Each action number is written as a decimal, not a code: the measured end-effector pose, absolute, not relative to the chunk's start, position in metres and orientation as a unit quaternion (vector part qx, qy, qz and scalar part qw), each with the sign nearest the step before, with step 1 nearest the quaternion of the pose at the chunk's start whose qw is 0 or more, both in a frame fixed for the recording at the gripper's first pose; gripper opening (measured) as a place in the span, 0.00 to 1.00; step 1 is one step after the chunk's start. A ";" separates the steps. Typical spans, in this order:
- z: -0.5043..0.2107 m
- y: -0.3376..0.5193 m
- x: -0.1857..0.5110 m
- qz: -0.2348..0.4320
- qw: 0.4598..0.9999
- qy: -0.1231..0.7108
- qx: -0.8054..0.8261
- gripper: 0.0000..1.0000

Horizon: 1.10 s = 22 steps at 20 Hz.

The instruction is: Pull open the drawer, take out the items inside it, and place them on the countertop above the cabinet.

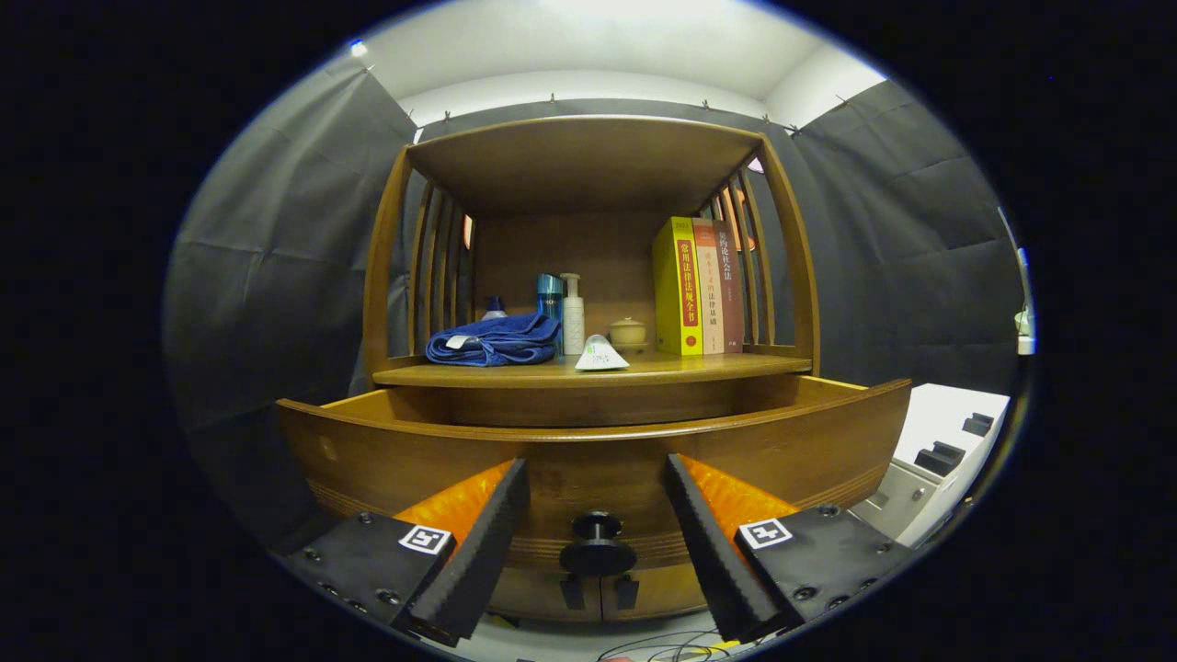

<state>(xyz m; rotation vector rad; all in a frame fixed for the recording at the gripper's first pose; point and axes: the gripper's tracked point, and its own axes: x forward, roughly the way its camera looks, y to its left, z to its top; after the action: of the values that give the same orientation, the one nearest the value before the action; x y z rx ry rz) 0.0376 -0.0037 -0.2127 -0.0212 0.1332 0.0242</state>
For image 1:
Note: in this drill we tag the white tube with green print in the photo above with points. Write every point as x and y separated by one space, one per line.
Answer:
601 357

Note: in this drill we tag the cream and orange book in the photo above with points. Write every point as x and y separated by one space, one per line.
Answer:
710 294

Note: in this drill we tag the white drawer unit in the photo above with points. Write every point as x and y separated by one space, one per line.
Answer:
947 414

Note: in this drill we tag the wooden cabinet door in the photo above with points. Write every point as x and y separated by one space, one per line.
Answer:
533 599
667 598

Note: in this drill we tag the beige lidded teacup with saucer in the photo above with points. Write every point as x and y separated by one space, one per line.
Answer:
629 333

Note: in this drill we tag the wooden cabinet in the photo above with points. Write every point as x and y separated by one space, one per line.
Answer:
579 165

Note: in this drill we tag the yellow book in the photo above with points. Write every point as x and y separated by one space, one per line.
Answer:
669 285

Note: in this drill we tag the wooden countertop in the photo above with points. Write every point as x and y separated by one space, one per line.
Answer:
717 368

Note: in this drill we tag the folded blue towel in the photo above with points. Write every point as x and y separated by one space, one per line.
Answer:
497 345

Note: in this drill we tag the teal blue bottle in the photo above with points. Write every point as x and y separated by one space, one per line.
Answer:
550 294

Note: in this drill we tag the wooden drawer with black knob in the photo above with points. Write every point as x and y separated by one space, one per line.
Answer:
414 460

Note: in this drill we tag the small white bottle blue cap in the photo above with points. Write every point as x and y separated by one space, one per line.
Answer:
496 311

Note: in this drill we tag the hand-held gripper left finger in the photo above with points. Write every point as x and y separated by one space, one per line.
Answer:
478 542

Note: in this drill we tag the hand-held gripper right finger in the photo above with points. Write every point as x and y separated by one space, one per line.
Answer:
708 552

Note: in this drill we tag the brown book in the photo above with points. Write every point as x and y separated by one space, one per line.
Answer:
733 294

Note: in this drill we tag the white pump bottle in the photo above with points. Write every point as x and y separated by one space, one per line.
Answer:
573 326

